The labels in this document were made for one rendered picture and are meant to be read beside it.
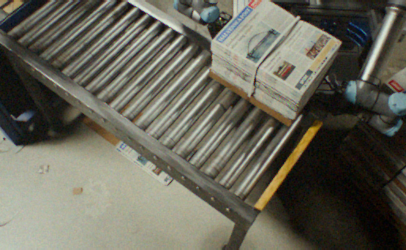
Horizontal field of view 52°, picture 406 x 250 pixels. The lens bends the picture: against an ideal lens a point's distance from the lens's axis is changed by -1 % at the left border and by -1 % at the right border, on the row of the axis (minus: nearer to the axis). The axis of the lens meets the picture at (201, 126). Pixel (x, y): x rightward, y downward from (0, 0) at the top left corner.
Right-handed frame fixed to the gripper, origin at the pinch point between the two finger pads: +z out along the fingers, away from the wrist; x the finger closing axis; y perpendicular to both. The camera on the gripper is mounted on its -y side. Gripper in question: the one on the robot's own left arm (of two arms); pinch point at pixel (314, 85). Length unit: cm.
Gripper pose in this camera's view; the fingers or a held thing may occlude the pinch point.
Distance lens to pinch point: 175.2
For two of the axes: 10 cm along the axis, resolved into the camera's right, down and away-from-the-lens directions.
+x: -6.0, 7.0, -3.9
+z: -8.0, -5.4, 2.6
